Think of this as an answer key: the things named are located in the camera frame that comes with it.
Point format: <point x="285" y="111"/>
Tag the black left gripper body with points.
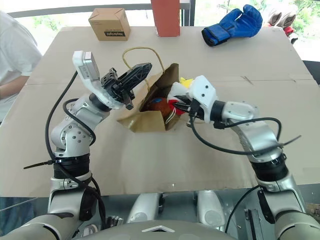
<point x="111" y="82"/>

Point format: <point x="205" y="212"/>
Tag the brown plush toy blue spot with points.
<point x="157" y="106"/>

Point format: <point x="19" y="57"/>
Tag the small cardboard box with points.
<point x="110" y="23"/>

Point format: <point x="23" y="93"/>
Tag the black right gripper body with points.
<point x="193" y="108"/>

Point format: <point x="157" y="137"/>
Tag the brown paper bag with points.
<point x="150" y="122"/>

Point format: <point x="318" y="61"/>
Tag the silver robot torso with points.
<point x="160" y="225"/>

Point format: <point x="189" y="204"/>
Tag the brown cardboard table cover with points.
<point x="160" y="155"/>

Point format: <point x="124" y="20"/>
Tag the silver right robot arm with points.
<point x="260" y="135"/>

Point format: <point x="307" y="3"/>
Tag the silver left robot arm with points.
<point x="75" y="117"/>

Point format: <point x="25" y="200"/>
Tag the person in white shirt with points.
<point x="15" y="50"/>

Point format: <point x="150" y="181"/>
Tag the tall red-brown box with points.
<point x="166" y="17"/>

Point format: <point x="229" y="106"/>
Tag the beige and red plush toys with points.
<point x="282" y="18"/>

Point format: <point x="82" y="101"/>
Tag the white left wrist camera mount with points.
<point x="86" y="68"/>

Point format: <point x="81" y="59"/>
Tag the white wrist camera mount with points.
<point x="86" y="68"/>
<point x="203" y="95"/>

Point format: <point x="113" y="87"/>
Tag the blue boxing glove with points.
<point x="232" y="25"/>

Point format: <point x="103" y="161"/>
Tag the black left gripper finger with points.
<point x="138" y="71"/>
<point x="129" y="101"/>

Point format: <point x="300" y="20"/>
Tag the white red yellow plush toy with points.
<point x="178" y="88"/>

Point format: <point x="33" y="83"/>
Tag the grey window railing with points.
<point x="75" y="8"/>

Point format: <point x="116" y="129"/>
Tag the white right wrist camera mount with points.
<point x="203" y="95"/>

